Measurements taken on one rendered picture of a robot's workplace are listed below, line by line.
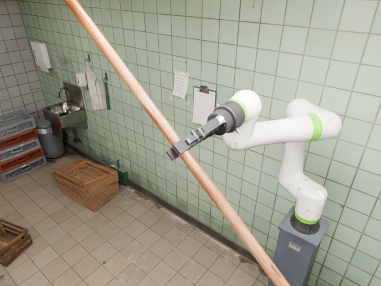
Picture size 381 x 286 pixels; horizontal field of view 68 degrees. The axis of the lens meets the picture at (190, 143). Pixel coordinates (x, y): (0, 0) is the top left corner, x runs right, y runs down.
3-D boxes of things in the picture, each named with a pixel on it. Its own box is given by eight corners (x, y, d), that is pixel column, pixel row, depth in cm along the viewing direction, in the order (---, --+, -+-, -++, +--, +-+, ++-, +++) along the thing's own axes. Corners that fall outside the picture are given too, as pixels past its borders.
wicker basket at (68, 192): (89, 217, 320) (84, 198, 306) (59, 198, 347) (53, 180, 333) (120, 193, 355) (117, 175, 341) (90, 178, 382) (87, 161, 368)
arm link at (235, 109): (214, 108, 96) (231, 92, 89) (235, 135, 95) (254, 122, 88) (203, 114, 92) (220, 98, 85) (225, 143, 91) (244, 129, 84)
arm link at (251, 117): (242, 81, 101) (271, 92, 96) (235, 112, 108) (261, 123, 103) (221, 92, 91) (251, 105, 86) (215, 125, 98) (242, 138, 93)
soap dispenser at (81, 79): (89, 89, 342) (85, 72, 332) (82, 91, 336) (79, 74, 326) (84, 87, 347) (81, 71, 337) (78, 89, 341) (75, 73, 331)
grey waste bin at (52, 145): (71, 152, 439) (63, 120, 411) (47, 163, 414) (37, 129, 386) (59, 144, 459) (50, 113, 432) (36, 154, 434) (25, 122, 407)
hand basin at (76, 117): (93, 150, 398) (81, 87, 352) (70, 160, 374) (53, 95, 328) (75, 139, 424) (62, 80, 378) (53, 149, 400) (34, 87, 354)
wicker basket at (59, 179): (87, 209, 313) (81, 189, 299) (55, 191, 339) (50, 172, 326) (118, 186, 348) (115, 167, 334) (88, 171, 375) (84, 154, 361)
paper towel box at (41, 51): (55, 71, 380) (48, 42, 361) (47, 74, 373) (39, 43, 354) (45, 68, 396) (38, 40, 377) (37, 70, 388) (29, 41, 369)
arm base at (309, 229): (303, 200, 167) (305, 192, 164) (329, 210, 159) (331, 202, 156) (285, 225, 150) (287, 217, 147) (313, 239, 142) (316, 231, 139)
